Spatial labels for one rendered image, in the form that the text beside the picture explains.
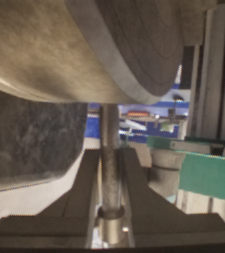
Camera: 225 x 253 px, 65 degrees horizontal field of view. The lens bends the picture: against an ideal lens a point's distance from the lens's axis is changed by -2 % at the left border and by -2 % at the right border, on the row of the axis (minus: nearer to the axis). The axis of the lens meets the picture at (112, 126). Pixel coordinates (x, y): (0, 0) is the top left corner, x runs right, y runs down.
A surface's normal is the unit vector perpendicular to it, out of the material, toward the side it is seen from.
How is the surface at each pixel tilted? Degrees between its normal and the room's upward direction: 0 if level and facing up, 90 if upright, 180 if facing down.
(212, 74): 90
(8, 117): 90
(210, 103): 90
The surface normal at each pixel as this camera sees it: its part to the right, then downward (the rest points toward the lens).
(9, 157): 0.88, 0.10
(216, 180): -0.51, -0.13
